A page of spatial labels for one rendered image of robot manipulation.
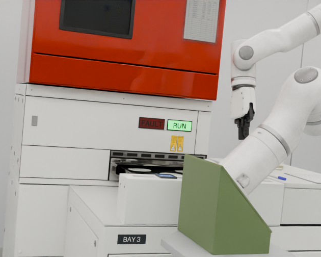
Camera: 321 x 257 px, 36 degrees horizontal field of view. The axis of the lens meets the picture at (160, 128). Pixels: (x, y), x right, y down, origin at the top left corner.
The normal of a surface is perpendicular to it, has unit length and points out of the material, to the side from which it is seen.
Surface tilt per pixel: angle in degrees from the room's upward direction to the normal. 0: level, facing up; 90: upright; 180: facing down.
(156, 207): 90
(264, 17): 90
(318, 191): 90
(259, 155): 71
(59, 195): 90
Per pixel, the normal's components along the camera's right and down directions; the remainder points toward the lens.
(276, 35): 0.54, -0.47
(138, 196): 0.33, 0.08
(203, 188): -0.94, -0.07
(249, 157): -0.11, -0.41
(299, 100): -0.61, 0.03
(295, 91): -0.71, -0.13
